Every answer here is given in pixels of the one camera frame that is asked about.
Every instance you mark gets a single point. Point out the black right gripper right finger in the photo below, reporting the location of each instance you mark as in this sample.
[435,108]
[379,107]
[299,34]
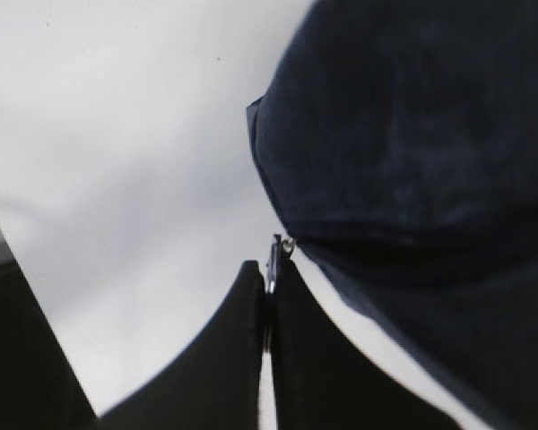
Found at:
[322,381]

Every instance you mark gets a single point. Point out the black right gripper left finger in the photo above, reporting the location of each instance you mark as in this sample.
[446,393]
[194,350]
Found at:
[214,382]

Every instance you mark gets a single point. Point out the navy blue lunch bag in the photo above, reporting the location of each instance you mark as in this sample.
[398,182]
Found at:
[398,145]

